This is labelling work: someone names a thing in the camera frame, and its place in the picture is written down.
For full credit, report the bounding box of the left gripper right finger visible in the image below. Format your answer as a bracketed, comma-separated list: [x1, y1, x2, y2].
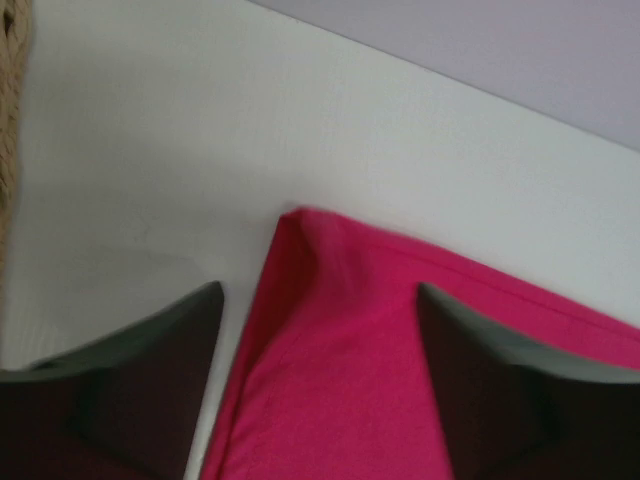
[417, 284, 639, 479]

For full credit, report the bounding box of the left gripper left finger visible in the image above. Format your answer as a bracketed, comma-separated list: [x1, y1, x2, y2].
[1, 282, 224, 479]

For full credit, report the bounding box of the pink t shirt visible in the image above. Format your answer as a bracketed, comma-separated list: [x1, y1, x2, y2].
[201, 208, 639, 479]

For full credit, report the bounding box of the wicker laundry basket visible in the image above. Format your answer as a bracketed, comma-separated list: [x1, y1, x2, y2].
[1, 0, 33, 267]

